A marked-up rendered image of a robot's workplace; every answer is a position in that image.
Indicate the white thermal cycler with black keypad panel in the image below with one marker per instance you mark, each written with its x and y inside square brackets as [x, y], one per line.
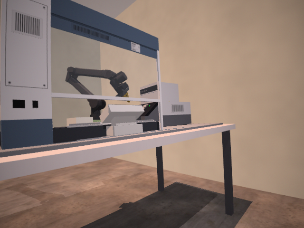
[173, 111]

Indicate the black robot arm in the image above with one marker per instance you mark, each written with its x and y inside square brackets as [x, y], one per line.
[96, 105]

